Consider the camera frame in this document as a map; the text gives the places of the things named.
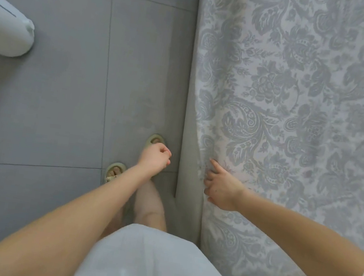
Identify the person's left hand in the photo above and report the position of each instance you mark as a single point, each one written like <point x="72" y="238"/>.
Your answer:
<point x="155" y="158"/>

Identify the person's right hand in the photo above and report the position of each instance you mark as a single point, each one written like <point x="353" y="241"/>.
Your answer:
<point x="224" y="187"/>

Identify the blue-grey cloth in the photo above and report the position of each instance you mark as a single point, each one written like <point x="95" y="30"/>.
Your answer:
<point x="295" y="112"/>

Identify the person's left forearm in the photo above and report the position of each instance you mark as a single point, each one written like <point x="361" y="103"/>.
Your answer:
<point x="52" y="233"/>

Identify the person's right forearm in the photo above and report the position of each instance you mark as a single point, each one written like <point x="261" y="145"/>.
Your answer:
<point x="309" y="244"/>

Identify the person's right leg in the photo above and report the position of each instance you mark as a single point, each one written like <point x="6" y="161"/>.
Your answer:
<point x="150" y="206"/>

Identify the person's leg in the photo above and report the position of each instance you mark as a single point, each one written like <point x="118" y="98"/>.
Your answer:
<point x="150" y="206"/>
<point x="113" y="221"/>

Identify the person's left leg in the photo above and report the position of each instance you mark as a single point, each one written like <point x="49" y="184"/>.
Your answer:
<point x="113" y="221"/>

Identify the person's white shorts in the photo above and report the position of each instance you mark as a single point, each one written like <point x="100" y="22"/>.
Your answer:
<point x="156" y="265"/>

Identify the white cylinder appliance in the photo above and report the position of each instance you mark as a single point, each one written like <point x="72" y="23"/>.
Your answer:
<point x="4" y="24"/>

